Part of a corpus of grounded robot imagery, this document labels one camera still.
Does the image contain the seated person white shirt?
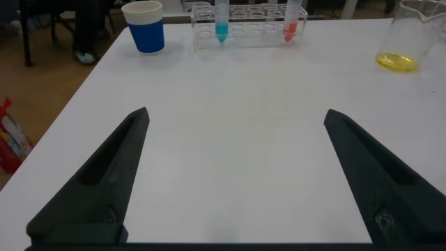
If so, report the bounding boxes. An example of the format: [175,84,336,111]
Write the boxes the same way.
[71,0,116,66]

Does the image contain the clear test tube rack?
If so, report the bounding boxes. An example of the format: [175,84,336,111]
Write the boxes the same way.
[190,2,309,50]

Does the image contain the red liquid test tube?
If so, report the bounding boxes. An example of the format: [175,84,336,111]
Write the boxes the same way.
[282,0,302,43]

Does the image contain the red gift bag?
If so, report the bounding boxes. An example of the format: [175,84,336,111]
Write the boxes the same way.
[0,97,34,174]

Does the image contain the blue liquid test tube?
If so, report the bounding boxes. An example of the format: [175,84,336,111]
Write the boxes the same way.
[214,0,231,44]

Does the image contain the blue white paper cup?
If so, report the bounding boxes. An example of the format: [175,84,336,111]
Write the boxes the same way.
[121,0,165,54]

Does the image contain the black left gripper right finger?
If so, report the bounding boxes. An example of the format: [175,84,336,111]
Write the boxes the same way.
[323,108,446,245]

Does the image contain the glass beaker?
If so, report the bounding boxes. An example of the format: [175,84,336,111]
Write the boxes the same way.
[375,0,446,73]

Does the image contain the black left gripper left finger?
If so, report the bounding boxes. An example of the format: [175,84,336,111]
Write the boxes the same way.
[26,107,151,245]

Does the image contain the white standing desk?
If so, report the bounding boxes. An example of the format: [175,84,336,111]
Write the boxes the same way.
[339,0,360,20]

